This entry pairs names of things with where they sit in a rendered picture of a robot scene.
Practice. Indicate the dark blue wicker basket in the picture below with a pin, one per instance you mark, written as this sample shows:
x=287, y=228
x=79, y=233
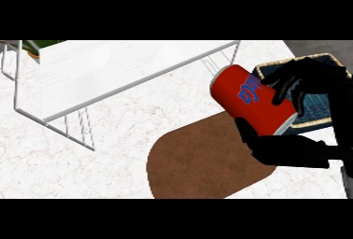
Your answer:
x=316, y=107

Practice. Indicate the red can with blue print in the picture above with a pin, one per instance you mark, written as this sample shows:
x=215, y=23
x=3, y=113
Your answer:
x=248, y=102

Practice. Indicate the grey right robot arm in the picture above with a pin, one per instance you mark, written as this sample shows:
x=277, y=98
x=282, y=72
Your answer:
x=347, y=182

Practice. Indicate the green plant in orange pot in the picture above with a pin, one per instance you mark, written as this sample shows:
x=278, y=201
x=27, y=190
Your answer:
x=39, y=46

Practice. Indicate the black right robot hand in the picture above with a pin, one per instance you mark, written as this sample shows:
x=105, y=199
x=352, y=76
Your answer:
x=294, y=149

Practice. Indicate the brown wooden cutting board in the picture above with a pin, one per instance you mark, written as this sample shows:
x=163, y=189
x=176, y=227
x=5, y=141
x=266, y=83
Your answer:
x=203, y=165

